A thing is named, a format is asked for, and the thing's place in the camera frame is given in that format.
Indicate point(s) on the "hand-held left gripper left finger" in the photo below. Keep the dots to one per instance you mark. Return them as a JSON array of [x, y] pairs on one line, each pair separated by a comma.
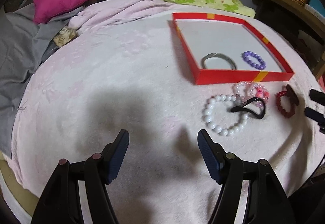
[[118, 153]]

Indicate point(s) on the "pale pink blanket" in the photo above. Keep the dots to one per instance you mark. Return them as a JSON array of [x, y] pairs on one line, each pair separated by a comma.
[[101, 74]]

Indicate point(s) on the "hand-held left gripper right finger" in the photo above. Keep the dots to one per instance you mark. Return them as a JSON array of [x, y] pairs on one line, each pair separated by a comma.
[[207, 153]]

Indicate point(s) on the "red cardboard box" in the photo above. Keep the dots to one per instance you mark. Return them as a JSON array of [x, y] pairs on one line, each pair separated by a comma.
[[228, 76]]

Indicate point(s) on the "grey bangle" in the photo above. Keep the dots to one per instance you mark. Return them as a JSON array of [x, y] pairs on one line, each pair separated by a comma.
[[218, 54]]

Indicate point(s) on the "grey cloth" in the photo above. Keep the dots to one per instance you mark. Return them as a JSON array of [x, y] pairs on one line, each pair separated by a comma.
[[17, 61]]

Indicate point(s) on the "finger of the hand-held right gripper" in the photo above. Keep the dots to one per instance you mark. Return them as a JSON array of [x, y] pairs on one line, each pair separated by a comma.
[[314, 114], [318, 95]]

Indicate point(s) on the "small floral pouch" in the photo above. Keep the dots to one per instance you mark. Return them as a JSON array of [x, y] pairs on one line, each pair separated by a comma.
[[64, 36]]

